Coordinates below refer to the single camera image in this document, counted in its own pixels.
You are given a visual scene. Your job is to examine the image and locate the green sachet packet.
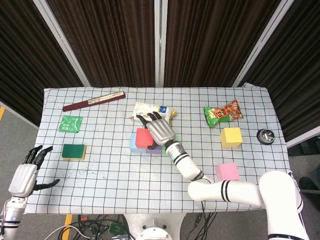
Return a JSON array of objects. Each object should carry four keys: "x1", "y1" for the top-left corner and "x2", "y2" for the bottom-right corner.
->
[{"x1": 58, "y1": 115, "x2": 84, "y2": 134}]

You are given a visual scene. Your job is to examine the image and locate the dark red folded fan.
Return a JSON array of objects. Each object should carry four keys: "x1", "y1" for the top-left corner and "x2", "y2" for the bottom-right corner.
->
[{"x1": 62, "y1": 91, "x2": 127, "y2": 113}]

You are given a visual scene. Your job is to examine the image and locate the pink foam cube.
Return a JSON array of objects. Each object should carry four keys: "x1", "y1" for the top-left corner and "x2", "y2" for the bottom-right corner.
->
[{"x1": 215, "y1": 162, "x2": 241, "y2": 182}]

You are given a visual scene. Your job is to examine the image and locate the black cable green plug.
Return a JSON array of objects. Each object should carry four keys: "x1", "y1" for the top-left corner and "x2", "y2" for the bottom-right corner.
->
[{"x1": 188, "y1": 212, "x2": 218, "y2": 240}]

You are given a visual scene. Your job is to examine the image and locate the yellow foam cube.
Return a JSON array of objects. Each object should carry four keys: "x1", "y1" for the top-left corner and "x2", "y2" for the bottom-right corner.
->
[{"x1": 220, "y1": 127, "x2": 244, "y2": 148}]

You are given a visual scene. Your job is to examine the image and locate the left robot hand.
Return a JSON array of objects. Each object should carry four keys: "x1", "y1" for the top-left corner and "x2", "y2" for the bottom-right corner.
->
[{"x1": 8, "y1": 145, "x2": 61, "y2": 198}]

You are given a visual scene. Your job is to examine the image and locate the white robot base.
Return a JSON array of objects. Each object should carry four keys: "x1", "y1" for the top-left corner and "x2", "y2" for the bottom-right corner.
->
[{"x1": 124, "y1": 213, "x2": 187, "y2": 240}]

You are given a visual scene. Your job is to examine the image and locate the white biscuit package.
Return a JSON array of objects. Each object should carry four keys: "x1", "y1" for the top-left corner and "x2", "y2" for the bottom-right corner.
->
[{"x1": 128, "y1": 101, "x2": 178, "y2": 128}]

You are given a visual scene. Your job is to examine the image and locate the grey partition base rail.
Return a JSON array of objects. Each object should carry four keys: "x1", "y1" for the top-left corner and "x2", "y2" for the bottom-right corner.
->
[
  {"x1": 286, "y1": 128, "x2": 320, "y2": 149},
  {"x1": 0, "y1": 100, "x2": 40, "y2": 130}
]

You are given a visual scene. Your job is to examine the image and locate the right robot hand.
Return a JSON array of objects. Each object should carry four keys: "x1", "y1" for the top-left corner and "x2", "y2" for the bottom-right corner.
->
[{"x1": 135, "y1": 111, "x2": 176, "y2": 148}]

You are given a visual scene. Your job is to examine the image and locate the red foam cube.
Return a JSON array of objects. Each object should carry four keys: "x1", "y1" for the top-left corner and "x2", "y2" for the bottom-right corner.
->
[{"x1": 135, "y1": 127, "x2": 155, "y2": 149}]

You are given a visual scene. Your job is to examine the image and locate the green orange snack bag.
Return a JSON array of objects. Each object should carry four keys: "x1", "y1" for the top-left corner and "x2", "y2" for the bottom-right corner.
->
[{"x1": 203, "y1": 98, "x2": 244, "y2": 129}]

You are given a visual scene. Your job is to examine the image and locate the white checkered tablecloth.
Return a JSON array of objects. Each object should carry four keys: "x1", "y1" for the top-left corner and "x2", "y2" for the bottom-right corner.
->
[{"x1": 23, "y1": 82, "x2": 300, "y2": 215}]

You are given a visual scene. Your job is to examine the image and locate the green foam cube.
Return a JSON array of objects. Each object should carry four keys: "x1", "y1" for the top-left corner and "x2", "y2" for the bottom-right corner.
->
[{"x1": 161, "y1": 134, "x2": 180, "y2": 156}]

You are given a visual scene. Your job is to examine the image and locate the grey partition post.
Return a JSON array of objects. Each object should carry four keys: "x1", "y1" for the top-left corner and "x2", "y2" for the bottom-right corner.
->
[
  {"x1": 153, "y1": 0, "x2": 169, "y2": 88},
  {"x1": 32, "y1": 0, "x2": 91, "y2": 87},
  {"x1": 231, "y1": 0, "x2": 296, "y2": 88}
]

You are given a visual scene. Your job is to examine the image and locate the green yellow sponge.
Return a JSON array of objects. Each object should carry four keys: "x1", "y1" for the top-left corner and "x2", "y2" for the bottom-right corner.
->
[{"x1": 61, "y1": 143, "x2": 88, "y2": 161}]

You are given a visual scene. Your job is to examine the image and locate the green circuit board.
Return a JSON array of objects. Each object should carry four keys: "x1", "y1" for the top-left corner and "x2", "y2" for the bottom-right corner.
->
[{"x1": 108, "y1": 221, "x2": 126, "y2": 235}]

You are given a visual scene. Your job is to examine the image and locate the white cable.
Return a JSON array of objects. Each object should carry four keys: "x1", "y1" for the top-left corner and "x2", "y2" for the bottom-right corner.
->
[{"x1": 46, "y1": 224, "x2": 92, "y2": 240}]

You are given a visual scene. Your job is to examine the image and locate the black round metal cap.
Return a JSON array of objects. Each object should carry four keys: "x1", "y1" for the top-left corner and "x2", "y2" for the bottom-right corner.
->
[{"x1": 256, "y1": 128, "x2": 275, "y2": 145}]

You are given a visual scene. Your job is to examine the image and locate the light blue foam cube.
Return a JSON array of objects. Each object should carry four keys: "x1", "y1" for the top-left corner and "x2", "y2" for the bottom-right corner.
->
[{"x1": 129, "y1": 132, "x2": 147, "y2": 154}]

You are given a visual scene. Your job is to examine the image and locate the black cable tangle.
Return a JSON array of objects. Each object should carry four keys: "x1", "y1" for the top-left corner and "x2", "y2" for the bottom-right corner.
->
[{"x1": 72, "y1": 214, "x2": 131, "y2": 240}]

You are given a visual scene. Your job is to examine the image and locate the dark brown partition panel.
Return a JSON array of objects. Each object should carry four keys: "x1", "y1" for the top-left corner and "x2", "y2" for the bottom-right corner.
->
[
  {"x1": 238, "y1": 0, "x2": 320, "y2": 143},
  {"x1": 46, "y1": 0, "x2": 156, "y2": 88},
  {"x1": 163, "y1": 0, "x2": 282, "y2": 88},
  {"x1": 0, "y1": 0, "x2": 85, "y2": 127}
]

